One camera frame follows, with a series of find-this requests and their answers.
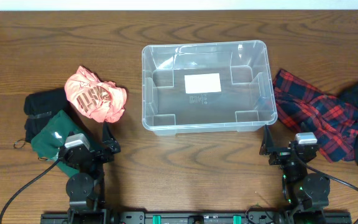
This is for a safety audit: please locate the left black cable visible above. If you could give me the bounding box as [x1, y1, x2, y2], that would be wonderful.
[0, 158, 62, 224]

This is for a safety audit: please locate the red plaid flannel cloth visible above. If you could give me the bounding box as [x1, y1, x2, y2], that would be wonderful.
[273, 69, 358, 162]

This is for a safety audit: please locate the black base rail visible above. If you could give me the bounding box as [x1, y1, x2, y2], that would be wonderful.
[40, 211, 352, 224]

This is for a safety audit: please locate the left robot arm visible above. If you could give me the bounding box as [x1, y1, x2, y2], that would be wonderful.
[58, 123, 121, 223]

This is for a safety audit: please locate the black taped cloth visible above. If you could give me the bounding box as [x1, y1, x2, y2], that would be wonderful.
[24, 88, 70, 142]

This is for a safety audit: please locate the white label in container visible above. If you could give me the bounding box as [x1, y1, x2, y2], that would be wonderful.
[185, 73, 221, 94]

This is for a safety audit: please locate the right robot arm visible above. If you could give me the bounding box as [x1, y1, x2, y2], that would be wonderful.
[259, 126, 330, 223]

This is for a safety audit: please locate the green taped cloth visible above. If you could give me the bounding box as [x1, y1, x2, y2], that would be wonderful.
[30, 110, 101, 178]

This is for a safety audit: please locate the clear plastic storage container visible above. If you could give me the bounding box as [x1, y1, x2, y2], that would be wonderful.
[142, 40, 278, 136]

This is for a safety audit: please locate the pink printed t-shirt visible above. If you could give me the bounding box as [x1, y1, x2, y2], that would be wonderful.
[64, 66, 127, 123]

